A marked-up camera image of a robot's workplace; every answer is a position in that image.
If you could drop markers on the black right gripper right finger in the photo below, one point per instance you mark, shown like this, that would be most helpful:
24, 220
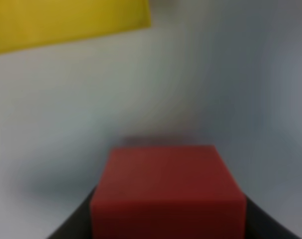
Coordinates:
259, 225

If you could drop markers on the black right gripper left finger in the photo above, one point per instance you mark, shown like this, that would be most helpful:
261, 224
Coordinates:
78, 225

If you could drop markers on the red cube block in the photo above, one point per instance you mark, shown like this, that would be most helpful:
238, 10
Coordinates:
167, 192

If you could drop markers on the yellow cube block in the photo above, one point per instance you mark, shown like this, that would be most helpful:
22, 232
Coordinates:
30, 23

